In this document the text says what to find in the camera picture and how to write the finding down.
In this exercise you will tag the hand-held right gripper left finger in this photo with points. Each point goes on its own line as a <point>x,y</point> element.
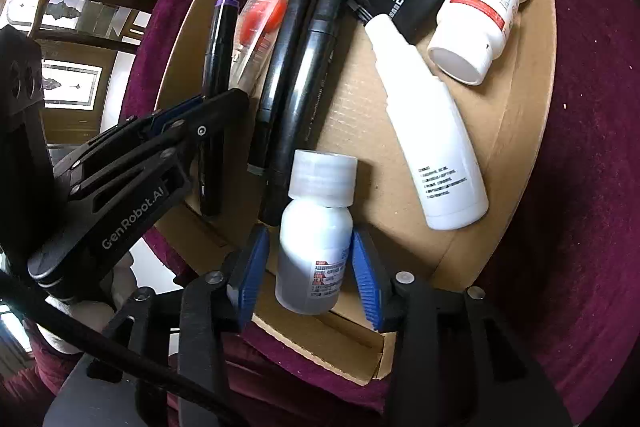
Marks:
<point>252,277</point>

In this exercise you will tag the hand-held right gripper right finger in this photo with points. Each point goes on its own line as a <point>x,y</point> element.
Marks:
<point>367,287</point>

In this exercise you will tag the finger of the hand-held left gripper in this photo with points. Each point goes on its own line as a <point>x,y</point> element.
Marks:
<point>220,117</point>
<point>170,113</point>

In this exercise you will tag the small grey clear-cap bottle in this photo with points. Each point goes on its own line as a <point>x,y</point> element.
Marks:
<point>310,252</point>

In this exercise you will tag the black marker purple cap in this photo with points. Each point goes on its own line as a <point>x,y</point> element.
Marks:
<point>215,47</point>

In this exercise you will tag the black marker yellow band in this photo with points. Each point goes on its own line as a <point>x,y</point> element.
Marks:
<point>305,107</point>

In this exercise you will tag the black marker green ends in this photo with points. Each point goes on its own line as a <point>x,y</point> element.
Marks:
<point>285,57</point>

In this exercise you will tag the cardboard box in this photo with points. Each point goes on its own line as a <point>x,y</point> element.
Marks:
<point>360,107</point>

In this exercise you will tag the large white nozzle bottle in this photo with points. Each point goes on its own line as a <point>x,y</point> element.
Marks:
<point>435,147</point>

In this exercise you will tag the white red-label pill bottle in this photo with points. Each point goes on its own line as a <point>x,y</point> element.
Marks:
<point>475,27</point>

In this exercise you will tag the person's left hand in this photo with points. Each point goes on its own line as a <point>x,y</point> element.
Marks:
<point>117,277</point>

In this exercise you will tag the wooden glass-door cabinet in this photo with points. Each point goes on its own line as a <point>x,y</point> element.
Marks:
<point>65,117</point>

